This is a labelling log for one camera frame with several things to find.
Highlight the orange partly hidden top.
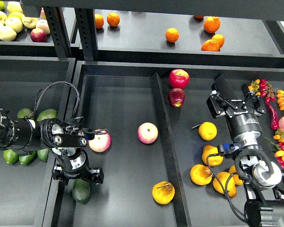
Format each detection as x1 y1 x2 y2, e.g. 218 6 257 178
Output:
194 15 204 19

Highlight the yellow pear with stem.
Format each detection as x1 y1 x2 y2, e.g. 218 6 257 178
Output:
152 181 175 205

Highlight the black shelf post right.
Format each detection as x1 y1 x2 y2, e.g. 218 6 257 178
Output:
75 8 99 61

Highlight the yellow pear upper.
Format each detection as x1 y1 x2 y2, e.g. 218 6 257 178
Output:
191 122 217 141

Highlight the yellow pear lower left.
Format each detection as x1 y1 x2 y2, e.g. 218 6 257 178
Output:
190 164 213 185

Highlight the black left tray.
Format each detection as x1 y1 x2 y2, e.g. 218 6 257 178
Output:
0 56 75 227

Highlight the black upper shelf tray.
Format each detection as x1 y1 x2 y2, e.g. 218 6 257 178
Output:
70 9 284 69

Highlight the red chili pepper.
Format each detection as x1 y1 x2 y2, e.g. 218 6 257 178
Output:
265 97 279 130

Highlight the red cherry tomato vine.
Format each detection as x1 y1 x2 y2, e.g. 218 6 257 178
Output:
259 79 275 103

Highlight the yellow pear lower right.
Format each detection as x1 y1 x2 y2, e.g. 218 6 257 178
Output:
228 165 243 185

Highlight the pink apple centre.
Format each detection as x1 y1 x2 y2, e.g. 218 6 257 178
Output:
137 122 158 144

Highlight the dark green avocado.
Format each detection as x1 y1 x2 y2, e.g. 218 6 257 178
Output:
72 179 90 203

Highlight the red apple on shelf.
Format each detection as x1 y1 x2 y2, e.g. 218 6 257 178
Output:
30 28 47 43

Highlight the dark red apple lower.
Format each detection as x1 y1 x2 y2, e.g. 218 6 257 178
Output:
168 88 186 107

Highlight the red apple upper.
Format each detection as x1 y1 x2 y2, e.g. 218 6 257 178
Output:
169 69 190 89

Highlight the pink apple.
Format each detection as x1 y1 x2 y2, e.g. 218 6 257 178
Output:
89 129 111 152
137 122 158 144

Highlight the orange on shelf centre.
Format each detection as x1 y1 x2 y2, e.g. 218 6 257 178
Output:
165 28 179 43

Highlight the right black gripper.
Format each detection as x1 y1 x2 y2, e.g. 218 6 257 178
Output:
206 83 266 143

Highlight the orange cherry tomato vine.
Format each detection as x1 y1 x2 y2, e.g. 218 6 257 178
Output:
248 79 261 96

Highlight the green avocado top right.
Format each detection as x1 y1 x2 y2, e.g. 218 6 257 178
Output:
37 109 58 122

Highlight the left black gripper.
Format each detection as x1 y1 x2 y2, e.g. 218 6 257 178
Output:
52 150 104 184

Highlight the mixed cherry tomatoes lower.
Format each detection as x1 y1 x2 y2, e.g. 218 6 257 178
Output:
266 128 284 169

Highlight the black centre tray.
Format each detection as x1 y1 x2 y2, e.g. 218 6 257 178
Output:
52 61 284 227

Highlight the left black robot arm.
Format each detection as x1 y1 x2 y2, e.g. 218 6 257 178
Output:
0 81 109 184

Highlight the pink apple left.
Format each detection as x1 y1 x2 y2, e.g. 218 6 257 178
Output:
89 129 111 152

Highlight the yellow pear middle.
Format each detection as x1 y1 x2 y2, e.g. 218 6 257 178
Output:
202 145 224 167

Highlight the green avocado top left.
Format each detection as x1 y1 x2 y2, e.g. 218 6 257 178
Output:
17 108 33 118

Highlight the orange on shelf front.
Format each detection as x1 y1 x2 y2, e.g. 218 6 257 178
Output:
201 39 220 52

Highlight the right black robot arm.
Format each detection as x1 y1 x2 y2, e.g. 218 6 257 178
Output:
206 79 284 227

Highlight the orange on shelf upper right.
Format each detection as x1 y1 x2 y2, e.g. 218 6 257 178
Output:
203 16 221 34

